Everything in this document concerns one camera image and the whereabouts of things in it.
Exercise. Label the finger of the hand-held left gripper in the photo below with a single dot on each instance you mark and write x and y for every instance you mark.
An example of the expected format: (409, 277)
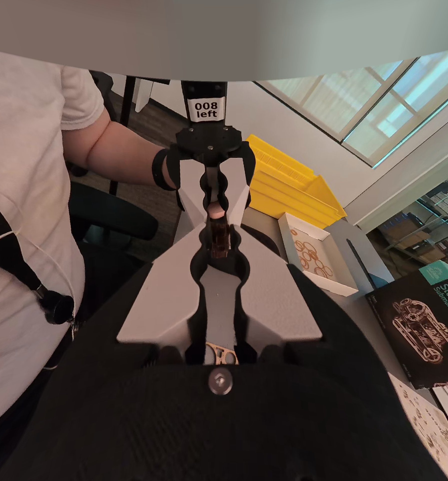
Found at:
(190, 184)
(237, 188)

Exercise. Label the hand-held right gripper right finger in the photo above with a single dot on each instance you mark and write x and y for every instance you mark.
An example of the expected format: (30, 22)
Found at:
(276, 297)

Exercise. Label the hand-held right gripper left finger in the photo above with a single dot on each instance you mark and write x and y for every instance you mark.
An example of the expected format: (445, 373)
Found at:
(163, 293)

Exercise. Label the dark wooden gear assembly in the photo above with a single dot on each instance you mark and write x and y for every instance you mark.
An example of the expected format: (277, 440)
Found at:
(219, 240)

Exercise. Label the person's left forearm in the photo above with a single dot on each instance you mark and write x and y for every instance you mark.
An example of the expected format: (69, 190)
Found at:
(118, 154)

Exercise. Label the black model kit box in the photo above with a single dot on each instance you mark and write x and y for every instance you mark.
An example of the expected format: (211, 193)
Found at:
(415, 338)

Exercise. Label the person's left hand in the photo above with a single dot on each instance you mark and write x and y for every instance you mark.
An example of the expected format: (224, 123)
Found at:
(216, 211)

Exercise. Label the yellow plastic bin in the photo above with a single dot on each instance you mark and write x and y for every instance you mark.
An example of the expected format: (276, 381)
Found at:
(284, 180)

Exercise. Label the pile of tan rings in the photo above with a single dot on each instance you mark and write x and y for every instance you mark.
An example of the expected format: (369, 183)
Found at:
(314, 255)

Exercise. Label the white cardboard tray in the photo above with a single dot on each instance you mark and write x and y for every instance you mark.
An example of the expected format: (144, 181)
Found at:
(340, 285)

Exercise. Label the laser-cut wooden sheet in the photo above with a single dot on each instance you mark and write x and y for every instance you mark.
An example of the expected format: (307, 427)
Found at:
(216, 355)

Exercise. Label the black office chair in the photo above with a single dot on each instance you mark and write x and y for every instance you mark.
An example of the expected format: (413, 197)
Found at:
(111, 214)

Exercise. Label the grey board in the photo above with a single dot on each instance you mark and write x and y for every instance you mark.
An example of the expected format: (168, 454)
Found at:
(340, 240)

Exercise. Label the black table leg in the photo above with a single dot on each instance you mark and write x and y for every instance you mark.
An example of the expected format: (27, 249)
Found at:
(127, 97)

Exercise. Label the black stick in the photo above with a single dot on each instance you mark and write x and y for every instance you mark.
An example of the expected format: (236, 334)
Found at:
(359, 259)

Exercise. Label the metal storage rack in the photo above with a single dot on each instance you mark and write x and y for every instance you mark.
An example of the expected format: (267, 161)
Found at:
(426, 233)

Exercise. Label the person in white t-shirt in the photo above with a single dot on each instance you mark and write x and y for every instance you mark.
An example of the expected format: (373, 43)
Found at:
(21, 150)

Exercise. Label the window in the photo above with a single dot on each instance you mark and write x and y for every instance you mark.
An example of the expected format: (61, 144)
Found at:
(396, 105)

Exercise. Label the printed instruction sheet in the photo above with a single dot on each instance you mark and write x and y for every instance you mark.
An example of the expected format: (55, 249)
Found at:
(426, 424)

